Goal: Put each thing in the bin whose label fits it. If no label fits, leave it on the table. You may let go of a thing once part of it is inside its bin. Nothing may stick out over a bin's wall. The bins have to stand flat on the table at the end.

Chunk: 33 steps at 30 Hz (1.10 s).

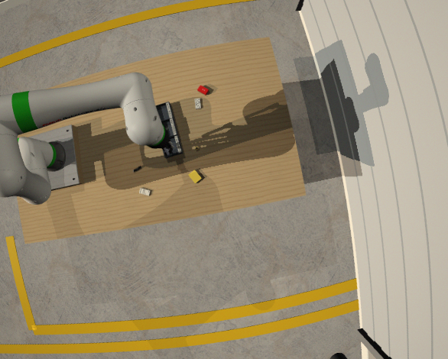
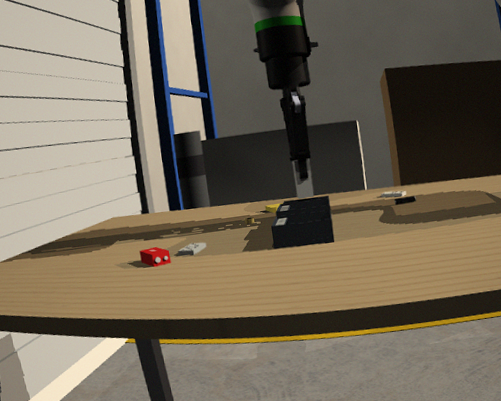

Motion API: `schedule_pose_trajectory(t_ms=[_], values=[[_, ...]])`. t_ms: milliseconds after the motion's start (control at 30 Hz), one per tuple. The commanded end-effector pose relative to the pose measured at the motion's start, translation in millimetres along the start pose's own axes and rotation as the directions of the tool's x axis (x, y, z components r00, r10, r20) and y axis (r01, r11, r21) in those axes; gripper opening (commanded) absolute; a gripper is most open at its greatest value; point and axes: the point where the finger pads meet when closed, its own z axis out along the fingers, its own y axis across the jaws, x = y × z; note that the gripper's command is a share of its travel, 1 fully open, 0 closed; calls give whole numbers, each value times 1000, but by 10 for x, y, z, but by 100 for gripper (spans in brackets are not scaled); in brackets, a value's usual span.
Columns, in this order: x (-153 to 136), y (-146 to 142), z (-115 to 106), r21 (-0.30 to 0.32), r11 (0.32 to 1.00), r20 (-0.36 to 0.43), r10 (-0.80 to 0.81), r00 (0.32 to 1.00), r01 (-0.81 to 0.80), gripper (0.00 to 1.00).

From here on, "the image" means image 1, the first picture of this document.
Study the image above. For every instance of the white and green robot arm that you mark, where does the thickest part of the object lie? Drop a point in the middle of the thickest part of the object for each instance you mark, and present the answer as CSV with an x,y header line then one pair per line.
x,y
22,112

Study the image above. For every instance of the red nine-volt battery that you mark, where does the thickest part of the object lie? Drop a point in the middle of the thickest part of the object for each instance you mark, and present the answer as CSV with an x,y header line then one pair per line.
x,y
203,90

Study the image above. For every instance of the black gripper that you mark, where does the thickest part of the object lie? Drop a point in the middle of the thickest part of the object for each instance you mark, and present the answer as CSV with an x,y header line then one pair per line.
x,y
169,148

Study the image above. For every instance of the dark grey rack of labelled bins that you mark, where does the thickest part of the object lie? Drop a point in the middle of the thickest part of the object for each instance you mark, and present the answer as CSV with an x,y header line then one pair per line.
x,y
164,110

